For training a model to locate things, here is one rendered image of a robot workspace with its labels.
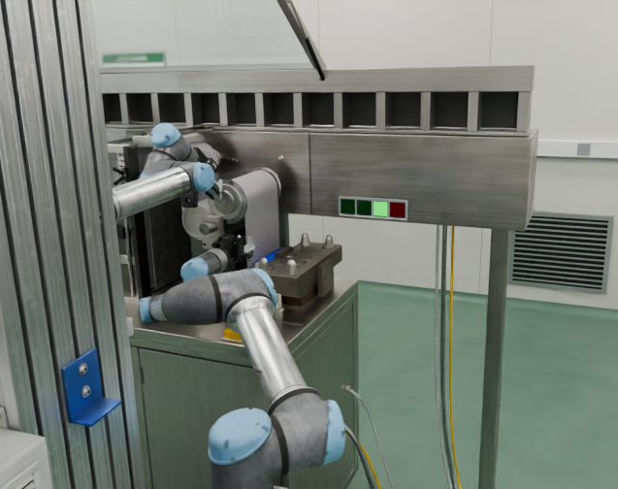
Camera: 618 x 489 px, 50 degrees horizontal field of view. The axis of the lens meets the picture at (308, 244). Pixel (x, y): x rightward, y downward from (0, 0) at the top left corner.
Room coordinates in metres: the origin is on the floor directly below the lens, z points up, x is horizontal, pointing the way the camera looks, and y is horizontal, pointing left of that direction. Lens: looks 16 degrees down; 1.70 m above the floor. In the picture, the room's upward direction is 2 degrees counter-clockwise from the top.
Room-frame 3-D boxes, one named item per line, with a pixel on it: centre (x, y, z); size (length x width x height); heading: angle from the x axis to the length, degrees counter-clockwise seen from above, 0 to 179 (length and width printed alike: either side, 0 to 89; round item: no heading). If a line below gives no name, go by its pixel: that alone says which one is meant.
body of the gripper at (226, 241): (1.98, 0.25, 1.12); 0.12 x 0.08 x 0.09; 156
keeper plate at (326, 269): (2.15, -0.06, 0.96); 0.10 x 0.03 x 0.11; 156
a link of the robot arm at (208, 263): (1.83, 0.32, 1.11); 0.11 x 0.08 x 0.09; 156
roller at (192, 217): (2.26, 0.32, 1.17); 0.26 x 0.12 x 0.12; 156
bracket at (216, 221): (2.08, 0.31, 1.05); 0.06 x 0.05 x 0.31; 156
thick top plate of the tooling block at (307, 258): (2.18, 0.03, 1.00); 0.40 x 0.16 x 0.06; 156
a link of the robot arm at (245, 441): (1.09, 0.13, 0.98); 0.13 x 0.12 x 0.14; 113
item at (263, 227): (2.19, 0.15, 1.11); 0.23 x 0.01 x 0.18; 156
